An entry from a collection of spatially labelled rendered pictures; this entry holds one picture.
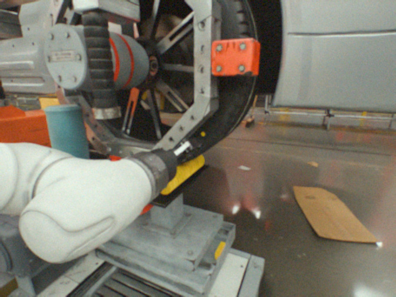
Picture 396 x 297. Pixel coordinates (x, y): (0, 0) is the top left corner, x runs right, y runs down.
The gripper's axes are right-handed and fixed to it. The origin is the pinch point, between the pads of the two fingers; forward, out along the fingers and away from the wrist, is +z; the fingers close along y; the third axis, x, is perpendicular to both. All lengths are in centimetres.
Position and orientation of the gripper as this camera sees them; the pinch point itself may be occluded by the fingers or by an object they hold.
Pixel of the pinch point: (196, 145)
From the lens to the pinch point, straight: 60.5
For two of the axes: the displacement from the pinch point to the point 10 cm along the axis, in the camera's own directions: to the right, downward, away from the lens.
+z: 4.2, -2.8, 8.6
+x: -6.4, -7.7, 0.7
